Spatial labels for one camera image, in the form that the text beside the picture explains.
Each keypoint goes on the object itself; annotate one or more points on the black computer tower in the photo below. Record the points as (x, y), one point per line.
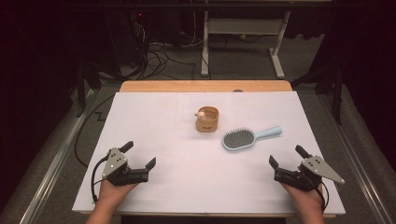
(124, 34)

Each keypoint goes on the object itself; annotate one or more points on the person's right hand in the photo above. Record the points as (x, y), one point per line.
(306, 199)

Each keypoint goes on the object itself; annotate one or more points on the white metal desk frame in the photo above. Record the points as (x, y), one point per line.
(246, 26)

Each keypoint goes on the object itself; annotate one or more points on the person's left hand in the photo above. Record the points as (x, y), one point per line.
(110, 191)

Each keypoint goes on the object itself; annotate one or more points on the wooden table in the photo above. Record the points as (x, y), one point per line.
(186, 86)

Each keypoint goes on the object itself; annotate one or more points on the light blue hairbrush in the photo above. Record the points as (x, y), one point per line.
(243, 138)

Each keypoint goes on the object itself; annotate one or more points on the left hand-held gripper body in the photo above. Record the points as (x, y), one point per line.
(116, 161)

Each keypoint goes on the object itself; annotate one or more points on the black metal stand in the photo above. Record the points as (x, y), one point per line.
(336, 93)
(81, 90)

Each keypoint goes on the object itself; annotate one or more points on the metal floor rail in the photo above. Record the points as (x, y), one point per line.
(355, 158)
(56, 158)

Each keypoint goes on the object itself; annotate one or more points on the white board sheet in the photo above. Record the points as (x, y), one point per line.
(155, 118)

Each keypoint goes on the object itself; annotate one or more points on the wooden cup with small figure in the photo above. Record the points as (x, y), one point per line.
(207, 125)

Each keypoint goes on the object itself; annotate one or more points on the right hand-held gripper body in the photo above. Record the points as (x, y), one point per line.
(320, 168)

